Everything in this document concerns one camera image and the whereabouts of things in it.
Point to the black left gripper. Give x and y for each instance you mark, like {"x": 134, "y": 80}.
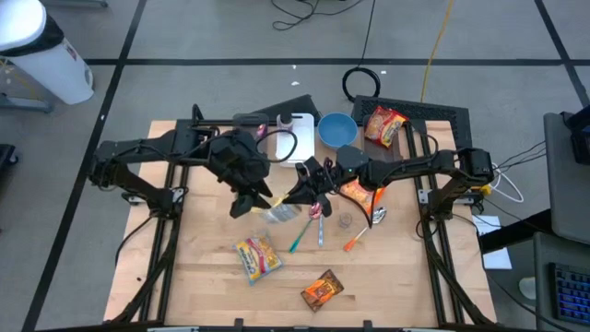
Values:
{"x": 239, "y": 161}

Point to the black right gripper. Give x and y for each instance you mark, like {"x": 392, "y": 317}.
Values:
{"x": 325, "y": 177}

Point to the yellow and silver ramen packet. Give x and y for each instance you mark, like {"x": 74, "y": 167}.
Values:
{"x": 281, "y": 214}

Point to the yellow blue ramen packet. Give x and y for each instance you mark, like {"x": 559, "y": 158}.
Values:
{"x": 258, "y": 260}

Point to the spice bottle purple label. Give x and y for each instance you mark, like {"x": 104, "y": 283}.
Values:
{"x": 286, "y": 119}

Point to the red ramen packet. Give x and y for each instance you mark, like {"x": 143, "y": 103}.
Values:
{"x": 385, "y": 125}

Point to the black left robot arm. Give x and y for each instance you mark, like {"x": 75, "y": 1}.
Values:
{"x": 138, "y": 147}

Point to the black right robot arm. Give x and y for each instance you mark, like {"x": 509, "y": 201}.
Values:
{"x": 415, "y": 163}

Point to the small cork-stoppered glass jar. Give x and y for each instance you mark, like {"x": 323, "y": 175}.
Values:
{"x": 345, "y": 220}

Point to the orange ramen packet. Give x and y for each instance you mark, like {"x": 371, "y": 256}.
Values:
{"x": 362, "y": 193}

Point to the white plastic bin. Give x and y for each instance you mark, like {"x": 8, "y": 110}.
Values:
{"x": 306, "y": 138}

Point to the blue bowl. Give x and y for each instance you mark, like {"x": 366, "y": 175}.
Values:
{"x": 337, "y": 131}

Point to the grey plastic bin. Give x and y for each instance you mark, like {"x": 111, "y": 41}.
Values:
{"x": 249, "y": 121}
{"x": 382, "y": 153}

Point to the brown orange snack pouch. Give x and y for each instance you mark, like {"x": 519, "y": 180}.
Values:
{"x": 322, "y": 290}

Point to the black slanted panel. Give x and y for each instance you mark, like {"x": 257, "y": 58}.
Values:
{"x": 299, "y": 105}

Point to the black table clamp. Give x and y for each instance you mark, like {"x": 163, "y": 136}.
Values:
{"x": 368, "y": 325}
{"x": 239, "y": 323}

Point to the right grey bin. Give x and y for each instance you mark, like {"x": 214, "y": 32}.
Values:
{"x": 433, "y": 113}

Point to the yellow connector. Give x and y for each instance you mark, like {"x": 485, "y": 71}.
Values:
{"x": 484, "y": 189}

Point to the white paper sheet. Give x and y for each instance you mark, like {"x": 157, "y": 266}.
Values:
{"x": 497, "y": 260}
{"x": 483, "y": 226}

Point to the black beam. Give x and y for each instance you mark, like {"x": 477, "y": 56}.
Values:
{"x": 516, "y": 233}

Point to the white computer mouse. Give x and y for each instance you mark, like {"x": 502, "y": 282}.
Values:
{"x": 527, "y": 288}

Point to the grey furniture foot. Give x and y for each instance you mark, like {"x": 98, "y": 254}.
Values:
{"x": 27, "y": 107}

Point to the grey desk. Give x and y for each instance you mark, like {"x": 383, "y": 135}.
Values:
{"x": 567, "y": 198}
{"x": 541, "y": 286}

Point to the backlit keyboard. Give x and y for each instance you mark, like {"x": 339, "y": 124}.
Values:
{"x": 571, "y": 295}

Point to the black electronic box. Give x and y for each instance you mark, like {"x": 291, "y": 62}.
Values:
{"x": 581, "y": 138}

